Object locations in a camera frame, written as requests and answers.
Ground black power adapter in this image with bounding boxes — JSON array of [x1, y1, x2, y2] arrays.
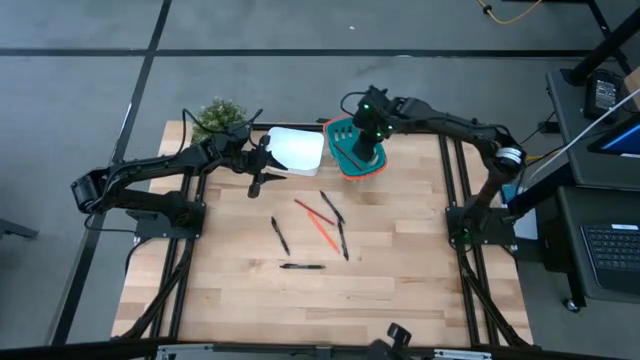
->
[[583, 69, 626, 121]]

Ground black stand legs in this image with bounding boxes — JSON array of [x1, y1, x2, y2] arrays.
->
[[564, 0, 640, 86]]

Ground grey furniture foot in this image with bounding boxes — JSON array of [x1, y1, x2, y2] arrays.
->
[[0, 218, 39, 241]]

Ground black aluminium table frame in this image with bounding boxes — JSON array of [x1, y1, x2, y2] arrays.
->
[[119, 122, 534, 349]]

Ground teal basket orange rim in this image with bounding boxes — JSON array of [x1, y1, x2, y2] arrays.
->
[[322, 114, 389, 182]]

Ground small potted green plant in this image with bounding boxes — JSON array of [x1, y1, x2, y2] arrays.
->
[[191, 97, 250, 146]]

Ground white plastic bin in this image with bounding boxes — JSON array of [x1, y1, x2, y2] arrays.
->
[[263, 126, 325, 177]]

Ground black rig crossbar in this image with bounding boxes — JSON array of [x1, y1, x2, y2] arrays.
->
[[0, 338, 640, 360]]

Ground white cable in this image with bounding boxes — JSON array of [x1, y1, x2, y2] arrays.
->
[[524, 87, 640, 187]]

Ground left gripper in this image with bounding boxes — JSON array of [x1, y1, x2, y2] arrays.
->
[[238, 134, 290, 184]]

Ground dark grey desk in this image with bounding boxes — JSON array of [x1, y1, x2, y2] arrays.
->
[[544, 67, 640, 191]]

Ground yellow floor cable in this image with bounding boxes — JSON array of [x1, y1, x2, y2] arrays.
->
[[475, 0, 544, 25]]

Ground orange pencil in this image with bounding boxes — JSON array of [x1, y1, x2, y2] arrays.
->
[[306, 211, 342, 254]]

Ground black keyboard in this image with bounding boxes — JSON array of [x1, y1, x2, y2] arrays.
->
[[579, 223, 640, 296]]

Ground red pencil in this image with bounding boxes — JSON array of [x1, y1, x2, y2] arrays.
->
[[293, 198, 337, 227], [332, 142, 365, 172]]

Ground black mechanical part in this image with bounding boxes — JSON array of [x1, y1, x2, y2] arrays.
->
[[367, 322, 414, 360]]

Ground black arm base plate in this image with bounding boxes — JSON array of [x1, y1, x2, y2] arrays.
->
[[133, 199, 207, 240], [445, 204, 517, 247]]

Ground silver metal bracket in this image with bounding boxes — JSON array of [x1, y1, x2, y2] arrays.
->
[[157, 343, 216, 360], [434, 348, 494, 360]]

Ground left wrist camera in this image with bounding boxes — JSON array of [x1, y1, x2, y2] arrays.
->
[[247, 172, 265, 200]]

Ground monitor with blue screen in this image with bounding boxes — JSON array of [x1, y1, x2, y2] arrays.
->
[[587, 114, 640, 159]]

